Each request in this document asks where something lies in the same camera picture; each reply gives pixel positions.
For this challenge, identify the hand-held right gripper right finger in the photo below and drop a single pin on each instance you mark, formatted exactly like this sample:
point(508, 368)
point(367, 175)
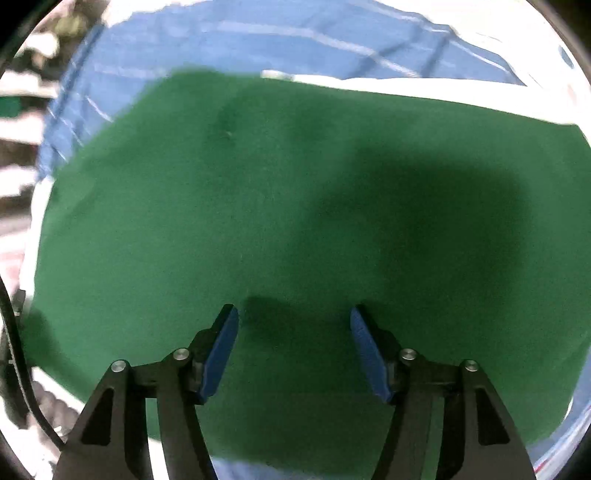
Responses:
point(367, 350)

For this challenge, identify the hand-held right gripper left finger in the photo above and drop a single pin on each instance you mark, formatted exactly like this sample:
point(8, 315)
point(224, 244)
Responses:
point(220, 350)

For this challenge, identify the green varsity jacket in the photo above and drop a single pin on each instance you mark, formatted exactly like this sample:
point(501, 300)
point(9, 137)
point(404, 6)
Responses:
point(277, 207)

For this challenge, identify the blue striped bed sheet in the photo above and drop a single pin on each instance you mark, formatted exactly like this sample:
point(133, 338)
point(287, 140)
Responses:
point(231, 41)

